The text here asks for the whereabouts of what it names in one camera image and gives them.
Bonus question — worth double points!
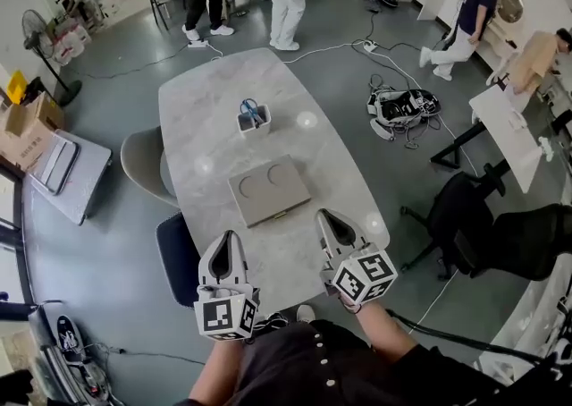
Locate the round mirror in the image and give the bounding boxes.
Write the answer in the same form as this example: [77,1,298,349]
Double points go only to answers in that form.
[500,0,525,24]

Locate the grey flat tray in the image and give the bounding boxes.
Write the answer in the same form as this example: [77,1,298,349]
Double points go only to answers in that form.
[38,132,82,197]

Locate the grey metal cart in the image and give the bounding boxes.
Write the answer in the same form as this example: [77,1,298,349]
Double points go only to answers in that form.
[25,128,114,227]

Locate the black white sneaker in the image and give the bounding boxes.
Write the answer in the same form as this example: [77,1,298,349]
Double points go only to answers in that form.
[55,314,87,364]

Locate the grey box drawer brass handle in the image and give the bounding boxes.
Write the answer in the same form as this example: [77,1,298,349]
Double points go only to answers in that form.
[244,201,313,230]

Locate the white desk black legs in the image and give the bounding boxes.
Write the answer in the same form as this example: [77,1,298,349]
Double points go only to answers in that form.
[429,82,556,195]

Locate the person's right forearm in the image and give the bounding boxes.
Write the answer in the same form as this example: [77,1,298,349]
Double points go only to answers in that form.
[341,297,420,366]

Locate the person's black buttoned clothing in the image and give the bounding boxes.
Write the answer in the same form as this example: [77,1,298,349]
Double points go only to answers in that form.
[176,317,509,406]

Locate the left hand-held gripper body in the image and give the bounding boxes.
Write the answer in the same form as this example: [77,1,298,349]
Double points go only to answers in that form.
[193,279,261,343]

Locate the black white backpack rig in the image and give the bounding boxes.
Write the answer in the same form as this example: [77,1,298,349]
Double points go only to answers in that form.
[366,87,442,142]

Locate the grey box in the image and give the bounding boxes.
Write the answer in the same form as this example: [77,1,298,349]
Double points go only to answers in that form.
[227,154,313,230]

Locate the black mesh office chair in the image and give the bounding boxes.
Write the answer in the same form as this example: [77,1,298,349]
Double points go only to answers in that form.
[467,203,572,283]

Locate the white floor cable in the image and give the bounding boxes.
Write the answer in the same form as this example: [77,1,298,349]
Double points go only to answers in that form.
[282,39,479,175]

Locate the brown cardboard box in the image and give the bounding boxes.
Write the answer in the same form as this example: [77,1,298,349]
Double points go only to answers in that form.
[0,89,67,173]

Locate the person's black shoe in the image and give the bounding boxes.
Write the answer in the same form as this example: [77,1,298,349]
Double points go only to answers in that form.
[253,311,290,334]

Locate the beige shell chair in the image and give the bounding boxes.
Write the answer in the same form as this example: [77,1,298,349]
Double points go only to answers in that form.
[120,125,181,209]

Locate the person's left forearm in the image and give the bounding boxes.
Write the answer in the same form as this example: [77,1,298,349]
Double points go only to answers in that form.
[187,335,252,403]

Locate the black thick cable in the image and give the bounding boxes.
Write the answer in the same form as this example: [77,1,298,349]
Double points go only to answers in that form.
[384,308,559,368]

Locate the blue scissors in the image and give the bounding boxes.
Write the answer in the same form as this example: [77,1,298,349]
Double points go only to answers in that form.
[239,98,265,129]

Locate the yellow plastic bin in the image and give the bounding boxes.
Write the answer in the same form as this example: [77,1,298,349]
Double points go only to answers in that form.
[6,70,29,106]

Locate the white pen holder cup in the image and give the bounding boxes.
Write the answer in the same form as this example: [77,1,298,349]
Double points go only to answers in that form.
[236,104,273,140]

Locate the black padded chair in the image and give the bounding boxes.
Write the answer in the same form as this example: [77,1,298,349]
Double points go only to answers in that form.
[155,210,203,308]

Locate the black standing fan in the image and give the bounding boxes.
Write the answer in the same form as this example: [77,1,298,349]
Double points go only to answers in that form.
[21,8,84,107]

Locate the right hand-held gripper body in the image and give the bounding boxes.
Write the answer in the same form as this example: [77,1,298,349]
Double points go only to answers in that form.
[319,242,399,305]

